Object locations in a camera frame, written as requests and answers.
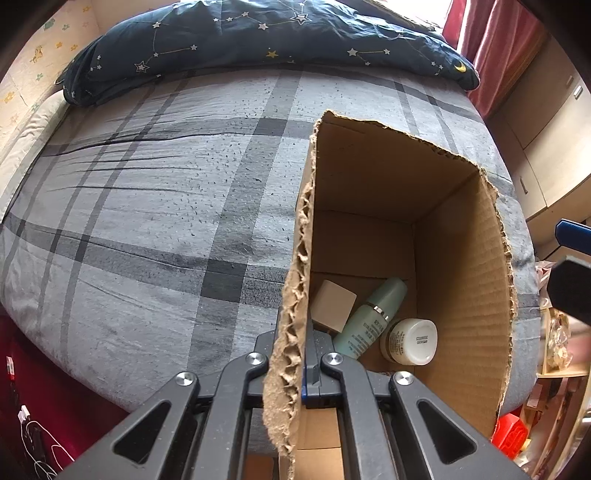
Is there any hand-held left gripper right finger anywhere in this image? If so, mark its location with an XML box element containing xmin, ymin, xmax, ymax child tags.
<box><xmin>302</xmin><ymin>323</ymin><xmax>532</xmax><ymax>480</ymax></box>

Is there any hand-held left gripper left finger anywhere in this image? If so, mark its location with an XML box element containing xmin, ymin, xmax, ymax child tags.
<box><xmin>55</xmin><ymin>330</ymin><xmax>278</xmax><ymax>480</ymax></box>

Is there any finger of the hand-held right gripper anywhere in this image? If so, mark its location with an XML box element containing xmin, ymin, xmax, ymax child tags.
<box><xmin>555</xmin><ymin>219</ymin><xmax>591</xmax><ymax>259</ymax></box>
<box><xmin>546</xmin><ymin>257</ymin><xmax>591</xmax><ymax>326</ymax></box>

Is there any beige cube box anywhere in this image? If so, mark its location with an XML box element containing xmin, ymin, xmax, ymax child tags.
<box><xmin>310</xmin><ymin>279</ymin><xmax>358</xmax><ymax>334</ymax></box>

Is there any mint green bottle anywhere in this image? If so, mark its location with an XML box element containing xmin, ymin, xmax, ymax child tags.
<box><xmin>332</xmin><ymin>277</ymin><xmax>408</xmax><ymax>361</ymax></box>

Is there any white cream jar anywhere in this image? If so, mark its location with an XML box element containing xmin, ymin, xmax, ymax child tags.
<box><xmin>380</xmin><ymin>318</ymin><xmax>438</xmax><ymax>365</ymax></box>

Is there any brown cardboard box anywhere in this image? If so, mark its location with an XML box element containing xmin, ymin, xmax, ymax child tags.
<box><xmin>262</xmin><ymin>109</ymin><xmax>517</xmax><ymax>480</ymax></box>

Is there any clear bag of snacks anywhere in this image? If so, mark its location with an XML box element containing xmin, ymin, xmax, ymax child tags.
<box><xmin>540</xmin><ymin>309</ymin><xmax>578</xmax><ymax>374</ymax></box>

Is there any beige cabinet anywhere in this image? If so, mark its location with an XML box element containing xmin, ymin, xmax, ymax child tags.
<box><xmin>485</xmin><ymin>32</ymin><xmax>591</xmax><ymax>259</ymax></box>

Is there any wooden shelf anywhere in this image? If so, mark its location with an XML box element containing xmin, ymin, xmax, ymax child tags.
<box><xmin>526</xmin><ymin>305</ymin><xmax>591</xmax><ymax>480</ymax></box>

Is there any red plastic box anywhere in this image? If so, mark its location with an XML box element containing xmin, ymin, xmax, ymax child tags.
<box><xmin>492</xmin><ymin>413</ymin><xmax>529</xmax><ymax>457</ymax></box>

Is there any red curtain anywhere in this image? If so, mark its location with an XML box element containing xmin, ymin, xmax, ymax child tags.
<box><xmin>443</xmin><ymin>0</ymin><xmax>548</xmax><ymax>121</ymax></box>

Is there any grey plaid bed sheet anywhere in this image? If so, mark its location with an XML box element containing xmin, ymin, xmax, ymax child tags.
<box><xmin>0</xmin><ymin>65</ymin><xmax>541</xmax><ymax>416</ymax></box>

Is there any dark blue starry duvet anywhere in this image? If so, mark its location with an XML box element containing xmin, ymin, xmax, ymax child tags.
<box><xmin>60</xmin><ymin>0</ymin><xmax>481</xmax><ymax>108</ymax></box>

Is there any white cable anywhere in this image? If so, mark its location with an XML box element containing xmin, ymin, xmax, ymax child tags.
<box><xmin>18</xmin><ymin>404</ymin><xmax>75</xmax><ymax>476</ymax></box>

